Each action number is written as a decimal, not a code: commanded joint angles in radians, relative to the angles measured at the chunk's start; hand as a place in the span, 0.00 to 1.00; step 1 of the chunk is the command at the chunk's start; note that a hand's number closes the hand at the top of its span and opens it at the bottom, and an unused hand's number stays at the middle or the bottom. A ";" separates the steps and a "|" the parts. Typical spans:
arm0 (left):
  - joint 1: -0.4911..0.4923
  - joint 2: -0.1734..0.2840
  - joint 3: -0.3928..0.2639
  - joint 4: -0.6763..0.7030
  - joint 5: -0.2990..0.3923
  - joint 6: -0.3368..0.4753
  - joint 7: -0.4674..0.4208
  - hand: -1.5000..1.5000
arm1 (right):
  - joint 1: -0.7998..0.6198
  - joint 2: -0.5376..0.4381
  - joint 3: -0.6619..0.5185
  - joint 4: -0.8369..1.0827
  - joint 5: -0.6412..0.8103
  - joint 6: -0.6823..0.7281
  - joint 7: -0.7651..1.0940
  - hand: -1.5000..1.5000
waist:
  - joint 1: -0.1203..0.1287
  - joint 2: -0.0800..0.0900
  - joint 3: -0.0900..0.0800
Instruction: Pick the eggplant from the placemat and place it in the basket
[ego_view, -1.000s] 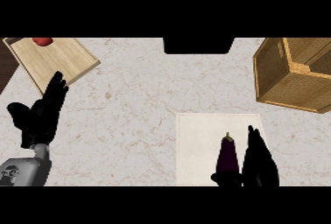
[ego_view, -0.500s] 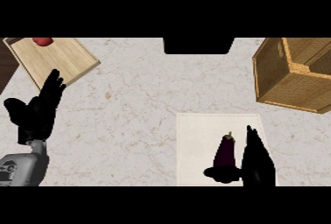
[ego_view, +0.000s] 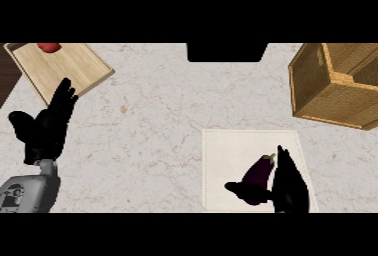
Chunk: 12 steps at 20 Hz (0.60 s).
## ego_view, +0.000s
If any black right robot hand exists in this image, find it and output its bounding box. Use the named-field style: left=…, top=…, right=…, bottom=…
left=223, top=144, right=311, bottom=214

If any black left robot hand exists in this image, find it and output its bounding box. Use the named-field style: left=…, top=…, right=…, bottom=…
left=7, top=77, right=80, bottom=166

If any purple eggplant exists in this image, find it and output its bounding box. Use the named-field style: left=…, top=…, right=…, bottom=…
left=239, top=152, right=277, bottom=206

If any white placemat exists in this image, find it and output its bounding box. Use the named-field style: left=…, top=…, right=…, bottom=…
left=201, top=129, right=320, bottom=213

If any brown wicker basket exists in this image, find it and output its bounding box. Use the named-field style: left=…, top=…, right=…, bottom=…
left=288, top=43, right=378, bottom=131

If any dark brown wooden panel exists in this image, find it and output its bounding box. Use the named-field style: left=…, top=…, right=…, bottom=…
left=0, top=43, right=25, bottom=110

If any pale wooden cutting board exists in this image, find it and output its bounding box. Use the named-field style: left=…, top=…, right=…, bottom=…
left=3, top=43, right=117, bottom=107

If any red vegetable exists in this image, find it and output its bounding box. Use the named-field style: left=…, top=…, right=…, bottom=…
left=37, top=43, right=63, bottom=54

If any black appliance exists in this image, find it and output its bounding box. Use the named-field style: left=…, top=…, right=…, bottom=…
left=186, top=43, right=270, bottom=63

